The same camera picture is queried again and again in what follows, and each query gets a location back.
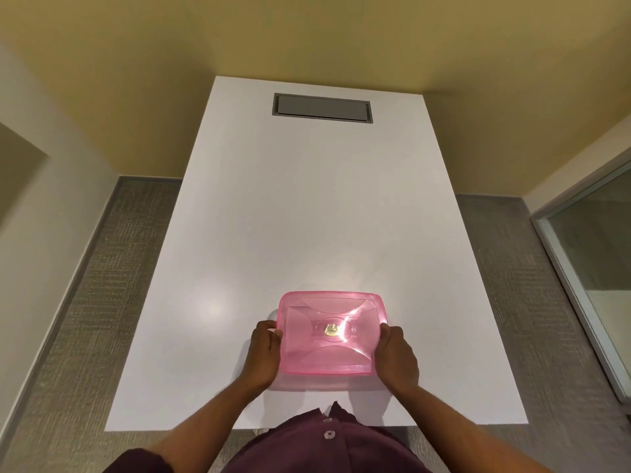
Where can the maroon button shirt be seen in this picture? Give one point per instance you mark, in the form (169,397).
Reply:
(315,445)

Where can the person's left hand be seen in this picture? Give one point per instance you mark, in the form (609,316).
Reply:
(261,357)

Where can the glass door with metal frame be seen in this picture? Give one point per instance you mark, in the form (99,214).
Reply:
(589,275)

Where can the person's right forearm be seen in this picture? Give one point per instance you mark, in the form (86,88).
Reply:
(473,433)

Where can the person's left forearm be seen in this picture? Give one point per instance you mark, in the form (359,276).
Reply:
(197,428)

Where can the pink translucent plastic container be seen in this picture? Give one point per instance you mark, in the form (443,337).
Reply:
(331,334)

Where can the yellow sticker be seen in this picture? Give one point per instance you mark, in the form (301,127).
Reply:
(331,330)

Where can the person's right hand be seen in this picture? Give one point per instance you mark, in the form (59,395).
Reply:
(397,357)

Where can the person's right thumb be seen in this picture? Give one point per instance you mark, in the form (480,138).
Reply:
(383,333)

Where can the person's left thumb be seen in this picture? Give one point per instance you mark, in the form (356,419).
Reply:
(274,334)

